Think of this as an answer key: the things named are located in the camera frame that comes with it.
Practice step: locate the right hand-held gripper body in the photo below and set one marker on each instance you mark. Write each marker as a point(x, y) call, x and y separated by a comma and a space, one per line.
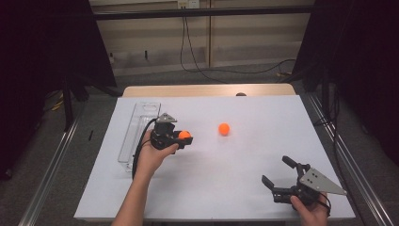
point(313, 183)

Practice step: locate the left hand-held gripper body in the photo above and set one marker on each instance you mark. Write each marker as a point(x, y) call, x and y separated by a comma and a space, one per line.
point(161, 136)

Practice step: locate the orange ball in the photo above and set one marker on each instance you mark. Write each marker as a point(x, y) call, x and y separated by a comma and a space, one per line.
point(184, 134)
point(224, 129)

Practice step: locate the clear plastic bin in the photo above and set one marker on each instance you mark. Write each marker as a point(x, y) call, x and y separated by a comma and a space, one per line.
point(131, 135)

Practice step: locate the person's left hand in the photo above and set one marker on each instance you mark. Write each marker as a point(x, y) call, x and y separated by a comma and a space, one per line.
point(150, 160)

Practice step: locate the person's right hand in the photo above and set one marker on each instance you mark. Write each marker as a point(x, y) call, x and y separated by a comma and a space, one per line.
point(310, 216)

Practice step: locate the white table board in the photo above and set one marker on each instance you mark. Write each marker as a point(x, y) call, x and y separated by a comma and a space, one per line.
point(219, 175)

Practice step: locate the wooden table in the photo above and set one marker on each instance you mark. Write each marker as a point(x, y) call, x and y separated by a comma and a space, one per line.
point(188, 91)

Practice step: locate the small black floor item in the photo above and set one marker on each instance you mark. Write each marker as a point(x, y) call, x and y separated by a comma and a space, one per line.
point(90, 135)

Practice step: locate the dark round table grommet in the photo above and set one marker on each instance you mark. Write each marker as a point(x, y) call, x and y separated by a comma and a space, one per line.
point(241, 94)

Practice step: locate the black metal stand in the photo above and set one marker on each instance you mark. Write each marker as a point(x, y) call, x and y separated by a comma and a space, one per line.
point(67, 106)
point(326, 94)

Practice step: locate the yellow floor plug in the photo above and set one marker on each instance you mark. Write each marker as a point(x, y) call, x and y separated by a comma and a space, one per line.
point(284, 74)

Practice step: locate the black horizontal bar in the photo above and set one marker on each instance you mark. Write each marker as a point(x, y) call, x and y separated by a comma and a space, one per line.
point(188, 13)

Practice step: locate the black curtain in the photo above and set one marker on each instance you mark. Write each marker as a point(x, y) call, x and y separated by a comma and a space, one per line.
point(370, 62)
point(37, 62)

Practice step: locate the aluminium floor rail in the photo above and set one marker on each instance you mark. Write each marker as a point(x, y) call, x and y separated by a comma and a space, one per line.
point(51, 175)
point(346, 157)

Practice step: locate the white wall socket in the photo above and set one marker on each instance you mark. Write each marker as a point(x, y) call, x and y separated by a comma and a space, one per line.
point(188, 3)

